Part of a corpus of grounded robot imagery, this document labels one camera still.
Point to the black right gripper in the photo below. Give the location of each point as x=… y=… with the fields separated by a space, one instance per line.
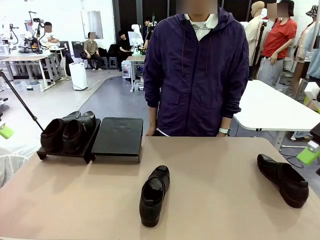
x=316 y=130

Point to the black leather dress shoe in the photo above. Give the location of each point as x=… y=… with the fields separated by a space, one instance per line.
x=285 y=182
x=75 y=135
x=50 y=135
x=155 y=197

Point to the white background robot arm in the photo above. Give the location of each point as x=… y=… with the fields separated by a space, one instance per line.
x=137 y=33

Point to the person's right forearm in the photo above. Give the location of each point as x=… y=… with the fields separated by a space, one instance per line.
x=153 y=117

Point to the person's left forearm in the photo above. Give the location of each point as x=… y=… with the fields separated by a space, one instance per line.
x=226 y=122

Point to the black metal shoe stand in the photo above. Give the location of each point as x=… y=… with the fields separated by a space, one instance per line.
x=65 y=155
x=117 y=135

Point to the black light stand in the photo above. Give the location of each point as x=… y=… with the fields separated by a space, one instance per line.
x=261 y=42

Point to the person's left hand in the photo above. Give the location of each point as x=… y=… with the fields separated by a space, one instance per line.
x=222 y=135

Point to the person's right hand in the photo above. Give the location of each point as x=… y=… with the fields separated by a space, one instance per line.
x=151 y=131

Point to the white plastic cover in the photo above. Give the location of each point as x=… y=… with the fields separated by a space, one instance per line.
x=10 y=162

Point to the black tripod pole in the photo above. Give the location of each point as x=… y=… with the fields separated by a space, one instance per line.
x=20 y=96

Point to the clear storage bin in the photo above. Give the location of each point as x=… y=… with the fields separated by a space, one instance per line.
x=32 y=86

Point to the white folding table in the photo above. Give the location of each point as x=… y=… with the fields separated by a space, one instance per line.
x=270 y=110

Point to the grey workshop desk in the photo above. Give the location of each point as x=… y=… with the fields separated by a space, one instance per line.
x=22 y=58

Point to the white wristwatch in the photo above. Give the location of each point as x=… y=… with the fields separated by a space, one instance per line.
x=224 y=130

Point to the white air purifier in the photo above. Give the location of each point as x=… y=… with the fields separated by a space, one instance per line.
x=78 y=75

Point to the light blue garment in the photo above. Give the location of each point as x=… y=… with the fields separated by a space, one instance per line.
x=315 y=57

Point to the seated person white shirt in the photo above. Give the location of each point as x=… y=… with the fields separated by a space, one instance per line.
x=48 y=37

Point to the hat wearing mannequin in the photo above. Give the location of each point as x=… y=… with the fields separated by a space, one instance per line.
x=306 y=37

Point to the seated person olive shirt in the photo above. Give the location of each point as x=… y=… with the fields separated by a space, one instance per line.
x=91 y=48

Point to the grey stool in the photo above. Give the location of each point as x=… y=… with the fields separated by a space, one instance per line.
x=104 y=63
x=113 y=63

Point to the beige jacket mannequin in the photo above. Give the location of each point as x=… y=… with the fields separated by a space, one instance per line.
x=255 y=32

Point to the computer tower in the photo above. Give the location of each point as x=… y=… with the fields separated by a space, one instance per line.
x=126 y=68

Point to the person in purple jacket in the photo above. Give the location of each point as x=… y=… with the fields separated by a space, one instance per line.
x=197 y=75

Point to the seated person black clothes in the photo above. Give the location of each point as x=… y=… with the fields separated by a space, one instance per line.
x=123 y=46

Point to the wooden top desk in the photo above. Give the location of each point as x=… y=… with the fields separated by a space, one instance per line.
x=135 y=58

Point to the white collared shirt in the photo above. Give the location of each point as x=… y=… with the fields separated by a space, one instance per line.
x=200 y=25

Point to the standing person dark clothes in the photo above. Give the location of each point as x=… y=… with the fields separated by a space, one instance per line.
x=147 y=27

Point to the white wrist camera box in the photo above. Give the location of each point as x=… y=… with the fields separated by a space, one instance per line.
x=312 y=90

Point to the white wall panel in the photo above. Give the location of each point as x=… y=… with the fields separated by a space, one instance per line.
x=91 y=24

